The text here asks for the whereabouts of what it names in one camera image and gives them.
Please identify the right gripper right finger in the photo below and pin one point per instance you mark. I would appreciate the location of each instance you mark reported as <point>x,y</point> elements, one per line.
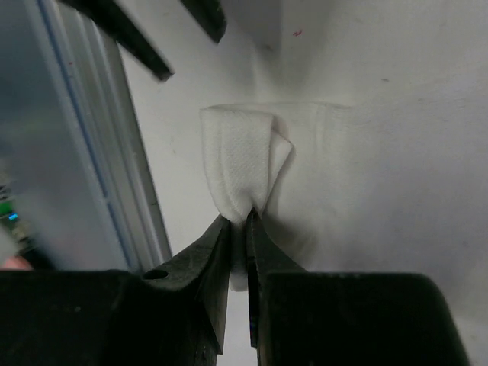
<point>299,317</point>

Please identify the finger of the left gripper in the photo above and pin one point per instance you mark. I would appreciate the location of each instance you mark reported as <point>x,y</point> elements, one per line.
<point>209,15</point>
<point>114,21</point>

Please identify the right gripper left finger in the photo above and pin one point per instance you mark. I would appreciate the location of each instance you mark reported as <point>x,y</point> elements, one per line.
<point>174,314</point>

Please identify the white sock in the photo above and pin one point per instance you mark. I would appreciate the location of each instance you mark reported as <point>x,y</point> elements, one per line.
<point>271,158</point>

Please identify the aluminium rail frame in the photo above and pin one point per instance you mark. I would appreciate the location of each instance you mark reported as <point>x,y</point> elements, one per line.
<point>71,142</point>

